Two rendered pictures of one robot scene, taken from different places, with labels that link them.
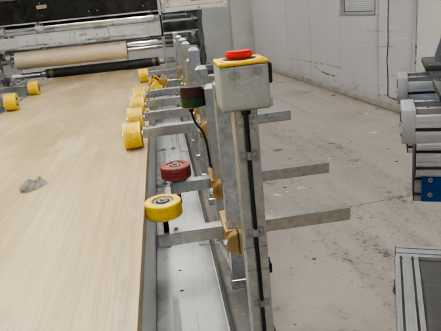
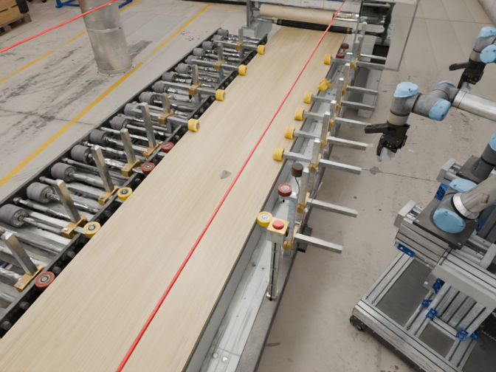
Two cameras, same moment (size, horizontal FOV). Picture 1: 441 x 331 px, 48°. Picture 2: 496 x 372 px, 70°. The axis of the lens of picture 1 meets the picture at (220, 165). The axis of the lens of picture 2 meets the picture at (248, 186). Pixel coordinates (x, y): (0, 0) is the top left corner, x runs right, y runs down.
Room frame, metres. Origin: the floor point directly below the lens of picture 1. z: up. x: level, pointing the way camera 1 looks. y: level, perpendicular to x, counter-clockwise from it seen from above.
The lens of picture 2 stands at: (-0.16, -0.34, 2.28)
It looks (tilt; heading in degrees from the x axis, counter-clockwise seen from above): 43 degrees down; 26
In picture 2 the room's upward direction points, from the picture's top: straight up
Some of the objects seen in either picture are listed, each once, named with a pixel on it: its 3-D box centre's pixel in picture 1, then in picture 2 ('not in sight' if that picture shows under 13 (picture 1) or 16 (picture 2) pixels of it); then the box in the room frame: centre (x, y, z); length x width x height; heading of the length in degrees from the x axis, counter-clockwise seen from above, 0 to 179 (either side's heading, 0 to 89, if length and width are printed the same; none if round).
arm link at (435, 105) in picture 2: not in sight; (432, 105); (1.18, -0.44, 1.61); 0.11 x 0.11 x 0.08; 78
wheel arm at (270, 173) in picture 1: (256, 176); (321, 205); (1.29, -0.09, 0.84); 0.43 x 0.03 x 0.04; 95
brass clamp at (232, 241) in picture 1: (234, 230); (289, 238); (1.01, -0.02, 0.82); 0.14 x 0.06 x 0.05; 5
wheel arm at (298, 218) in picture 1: (254, 225); (300, 238); (1.03, -0.06, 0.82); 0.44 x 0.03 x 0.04; 95
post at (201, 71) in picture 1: (209, 144); (312, 172); (1.49, 0.03, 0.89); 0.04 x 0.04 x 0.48; 5
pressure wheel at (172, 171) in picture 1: (177, 182); (284, 194); (1.27, 0.12, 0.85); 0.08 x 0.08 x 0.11
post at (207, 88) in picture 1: (219, 175); (301, 201); (1.24, 0.01, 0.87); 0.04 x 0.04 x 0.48; 5
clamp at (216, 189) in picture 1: (218, 182); (301, 202); (1.26, 0.01, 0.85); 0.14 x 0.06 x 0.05; 5
